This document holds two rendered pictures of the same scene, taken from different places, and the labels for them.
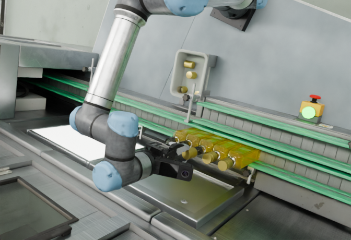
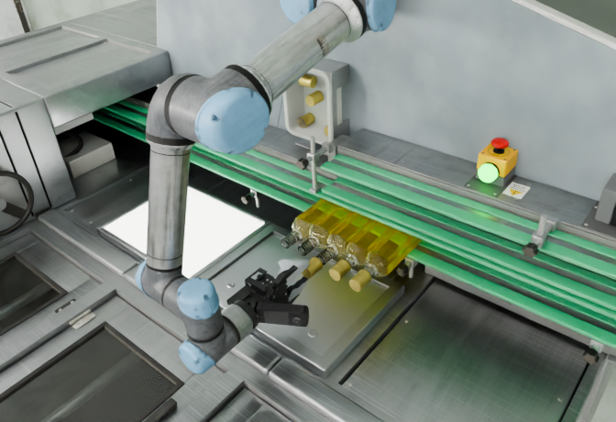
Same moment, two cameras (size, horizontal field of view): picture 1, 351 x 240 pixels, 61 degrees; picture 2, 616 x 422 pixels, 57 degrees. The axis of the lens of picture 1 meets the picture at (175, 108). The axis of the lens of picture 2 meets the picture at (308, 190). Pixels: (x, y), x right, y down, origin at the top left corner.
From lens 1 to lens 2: 0.61 m
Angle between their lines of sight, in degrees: 23
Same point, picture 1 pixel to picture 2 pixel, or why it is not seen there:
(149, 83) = not seen: hidden behind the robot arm
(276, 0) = not seen: outside the picture
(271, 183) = not seen: hidden behind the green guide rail
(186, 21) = not seen: hidden behind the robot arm
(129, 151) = (213, 328)
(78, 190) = (179, 335)
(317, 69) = (503, 94)
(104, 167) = (188, 353)
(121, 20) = (159, 157)
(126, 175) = (218, 351)
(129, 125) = (203, 306)
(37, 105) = (103, 157)
